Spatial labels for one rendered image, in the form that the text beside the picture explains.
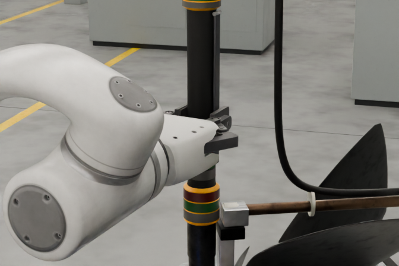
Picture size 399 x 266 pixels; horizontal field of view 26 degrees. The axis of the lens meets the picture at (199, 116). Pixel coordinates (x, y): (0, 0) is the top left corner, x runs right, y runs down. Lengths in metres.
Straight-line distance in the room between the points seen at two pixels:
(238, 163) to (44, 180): 4.65
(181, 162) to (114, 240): 3.47
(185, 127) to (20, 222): 0.22
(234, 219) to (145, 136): 0.33
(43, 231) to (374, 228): 0.37
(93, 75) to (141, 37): 7.93
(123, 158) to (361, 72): 5.96
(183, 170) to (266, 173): 4.35
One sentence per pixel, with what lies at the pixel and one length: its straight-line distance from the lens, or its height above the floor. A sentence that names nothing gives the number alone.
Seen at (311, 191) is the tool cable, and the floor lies 1.41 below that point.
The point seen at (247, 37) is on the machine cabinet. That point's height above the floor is 0.17.
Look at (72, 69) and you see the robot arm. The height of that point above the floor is 1.62.
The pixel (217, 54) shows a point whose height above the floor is 1.58.
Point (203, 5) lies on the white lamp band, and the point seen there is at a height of 1.64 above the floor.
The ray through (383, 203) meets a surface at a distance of 1.09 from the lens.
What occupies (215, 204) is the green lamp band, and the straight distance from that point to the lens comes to 1.02.
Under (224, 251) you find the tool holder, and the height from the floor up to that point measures 1.34.
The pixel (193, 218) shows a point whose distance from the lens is 1.02.
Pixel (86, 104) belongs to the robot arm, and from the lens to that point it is 0.72.
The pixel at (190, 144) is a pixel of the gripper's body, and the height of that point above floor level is 1.51.
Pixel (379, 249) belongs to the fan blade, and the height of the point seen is 1.36.
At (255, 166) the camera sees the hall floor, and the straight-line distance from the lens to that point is 5.32.
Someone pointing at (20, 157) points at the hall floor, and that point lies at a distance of 5.58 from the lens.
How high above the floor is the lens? 1.79
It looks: 16 degrees down
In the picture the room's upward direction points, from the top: straight up
